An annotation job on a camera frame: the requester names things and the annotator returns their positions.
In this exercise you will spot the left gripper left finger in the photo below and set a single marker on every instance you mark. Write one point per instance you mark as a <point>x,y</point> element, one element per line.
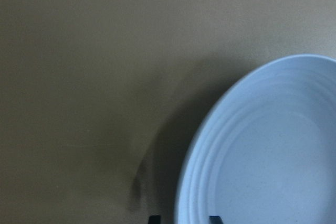
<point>154,219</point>

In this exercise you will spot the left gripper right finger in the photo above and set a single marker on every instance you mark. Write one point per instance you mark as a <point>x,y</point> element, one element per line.
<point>215,220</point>

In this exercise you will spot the blue plate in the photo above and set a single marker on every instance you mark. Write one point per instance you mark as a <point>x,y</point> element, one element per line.
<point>266,151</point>

